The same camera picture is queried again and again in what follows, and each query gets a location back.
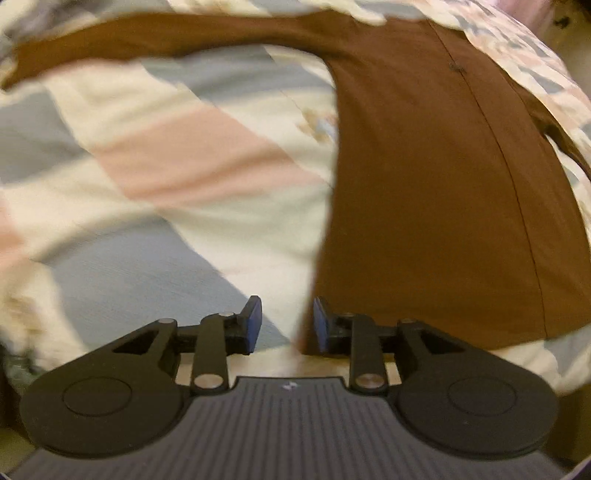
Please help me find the brown long-sleeve shirt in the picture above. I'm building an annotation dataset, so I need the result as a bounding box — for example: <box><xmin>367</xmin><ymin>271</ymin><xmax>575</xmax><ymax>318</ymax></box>
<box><xmin>3</xmin><ymin>10</ymin><xmax>590</xmax><ymax>350</ymax></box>

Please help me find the checkered pastel quilt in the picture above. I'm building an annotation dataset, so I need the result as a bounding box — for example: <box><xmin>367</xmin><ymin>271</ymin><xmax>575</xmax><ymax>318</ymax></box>
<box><xmin>1</xmin><ymin>1</ymin><xmax>590</xmax><ymax>394</ymax></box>

